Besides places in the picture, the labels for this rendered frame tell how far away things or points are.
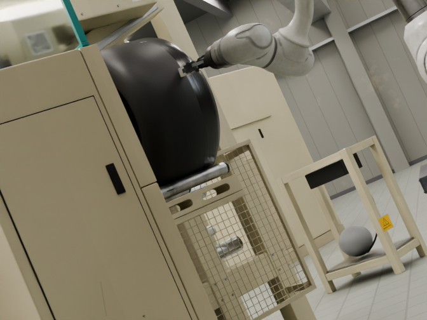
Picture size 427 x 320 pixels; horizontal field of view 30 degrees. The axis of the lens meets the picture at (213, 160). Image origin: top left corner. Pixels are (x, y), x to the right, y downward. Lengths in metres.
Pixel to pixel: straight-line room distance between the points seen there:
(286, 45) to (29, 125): 0.86
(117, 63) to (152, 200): 0.83
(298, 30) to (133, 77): 0.57
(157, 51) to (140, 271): 1.03
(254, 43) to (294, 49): 0.16
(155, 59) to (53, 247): 1.03
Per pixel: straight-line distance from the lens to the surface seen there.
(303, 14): 2.36
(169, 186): 2.61
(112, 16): 3.20
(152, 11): 3.41
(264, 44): 2.27
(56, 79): 1.91
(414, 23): 1.96
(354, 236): 5.05
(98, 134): 1.90
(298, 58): 2.38
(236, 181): 2.71
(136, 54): 2.65
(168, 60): 2.65
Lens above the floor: 0.78
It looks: 3 degrees up
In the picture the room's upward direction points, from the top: 24 degrees counter-clockwise
